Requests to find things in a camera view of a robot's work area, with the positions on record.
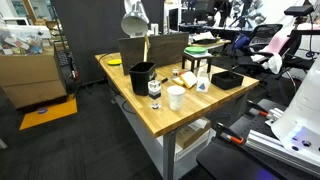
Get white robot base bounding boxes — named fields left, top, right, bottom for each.
left=270, top=54, right=320, bottom=165

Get clear and black pepper grinder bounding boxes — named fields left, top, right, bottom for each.
left=147, top=79, right=163, bottom=111

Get white paper cup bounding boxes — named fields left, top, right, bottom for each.
left=166, top=85, right=186, bottom=112

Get toy bread slice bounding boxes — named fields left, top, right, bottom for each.
left=172, top=76, right=185, bottom=87
left=180, top=70, right=198, bottom=90

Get black plastic bin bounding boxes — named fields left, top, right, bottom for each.
left=128, top=61, right=157, bottom=97

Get brown cardboard box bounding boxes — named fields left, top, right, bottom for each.
left=117, top=32, right=190, bottom=76
left=175, top=117, right=212, bottom=150

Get white carton with blue triangle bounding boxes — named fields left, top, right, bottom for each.
left=195, top=66, right=211, bottom=94

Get small black stool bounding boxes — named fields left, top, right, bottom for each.
left=181, top=51, right=215, bottom=75

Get yellow disc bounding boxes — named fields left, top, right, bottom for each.
left=107, top=58, right=123, bottom=67

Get green plate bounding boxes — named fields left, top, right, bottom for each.
left=184, top=46, right=209, bottom=55

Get black rectangular tray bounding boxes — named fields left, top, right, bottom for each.
left=210, top=70, right=245, bottom=91

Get white flat box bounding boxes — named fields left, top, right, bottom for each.
left=174, top=128, right=217, bottom=163

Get wooden background desk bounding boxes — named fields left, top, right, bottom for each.
left=189, top=31, right=232, bottom=52

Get computer monitor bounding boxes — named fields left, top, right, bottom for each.
left=167, top=6, right=182, bottom=33

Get black partition panel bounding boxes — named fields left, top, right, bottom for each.
left=50, top=0, right=166, bottom=85

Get blue bag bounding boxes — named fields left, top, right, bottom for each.
left=231, top=33, right=251, bottom=52

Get black perforated platform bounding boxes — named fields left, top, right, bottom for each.
left=196, top=98, right=320, bottom=180

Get orange floor mat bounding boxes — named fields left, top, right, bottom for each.
left=18, top=94, right=79, bottom=132

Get black mesh office chair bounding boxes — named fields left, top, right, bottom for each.
left=233, top=23, right=284, bottom=69

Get white crumpled cloth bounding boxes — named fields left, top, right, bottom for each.
left=250, top=52, right=284, bottom=75

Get pink cloth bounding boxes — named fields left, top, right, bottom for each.
left=265, top=34, right=292, bottom=55

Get large cardboard boxes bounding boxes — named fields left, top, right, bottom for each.
left=0, top=45, right=69, bottom=110

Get clear plastic storage bin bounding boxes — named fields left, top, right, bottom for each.
left=0, top=25, right=45, bottom=56

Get black cable under table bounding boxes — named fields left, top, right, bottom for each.
left=120, top=99, right=138, bottom=116

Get grey metal table frame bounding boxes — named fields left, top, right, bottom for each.
left=111, top=87, right=250, bottom=180

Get black clamp with orange handle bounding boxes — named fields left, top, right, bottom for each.
left=246, top=99, right=285, bottom=122
left=214, top=122, right=246, bottom=146

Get aluminium extrusion rail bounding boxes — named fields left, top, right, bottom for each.
left=245, top=129, right=320, bottom=177

